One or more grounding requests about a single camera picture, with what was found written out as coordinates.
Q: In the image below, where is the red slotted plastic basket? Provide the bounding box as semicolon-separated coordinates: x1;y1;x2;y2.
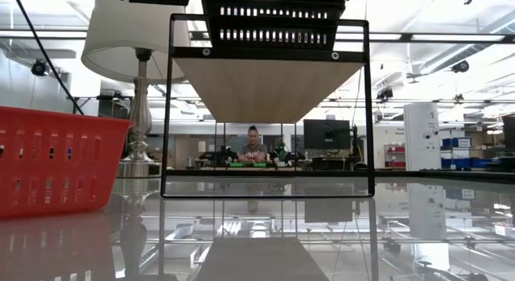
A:
0;106;137;219

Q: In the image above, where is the white shade silver lamp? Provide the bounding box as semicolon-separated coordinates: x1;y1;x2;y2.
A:
80;0;191;178

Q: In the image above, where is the black background table stand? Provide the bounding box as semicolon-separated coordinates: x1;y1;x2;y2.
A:
66;94;134;117

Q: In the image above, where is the person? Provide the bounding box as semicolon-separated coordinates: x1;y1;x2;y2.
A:
237;125;269;164

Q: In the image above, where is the black computer monitor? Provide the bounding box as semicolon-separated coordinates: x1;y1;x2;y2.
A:
303;118;352;151

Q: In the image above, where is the red storage bins rack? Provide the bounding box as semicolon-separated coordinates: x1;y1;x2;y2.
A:
384;143;406;169

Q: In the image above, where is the white round pillar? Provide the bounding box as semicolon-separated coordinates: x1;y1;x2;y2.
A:
403;102;440;172

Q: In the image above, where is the blue storage bins row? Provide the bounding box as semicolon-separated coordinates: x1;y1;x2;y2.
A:
440;136;502;170

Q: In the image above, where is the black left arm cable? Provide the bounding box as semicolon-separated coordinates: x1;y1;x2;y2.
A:
10;0;84;116

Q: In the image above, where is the wooden shelf with black frame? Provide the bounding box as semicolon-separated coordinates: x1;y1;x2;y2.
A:
160;13;376;199

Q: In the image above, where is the black aluminium rig frame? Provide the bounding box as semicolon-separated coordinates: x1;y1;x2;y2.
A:
0;29;515;184

